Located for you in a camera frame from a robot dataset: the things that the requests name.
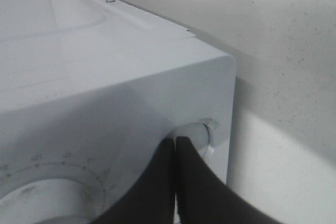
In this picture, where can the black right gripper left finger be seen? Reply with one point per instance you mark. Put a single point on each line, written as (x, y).
(152, 198)

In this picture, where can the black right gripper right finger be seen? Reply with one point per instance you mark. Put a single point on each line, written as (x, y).
(202, 197)

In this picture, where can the round door release button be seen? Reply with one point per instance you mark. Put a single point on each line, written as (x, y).
(199, 134)

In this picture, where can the white timer knob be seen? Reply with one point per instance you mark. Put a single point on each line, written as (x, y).
(57, 200)

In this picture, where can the white microwave oven body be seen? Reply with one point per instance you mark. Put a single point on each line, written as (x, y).
(89, 88)

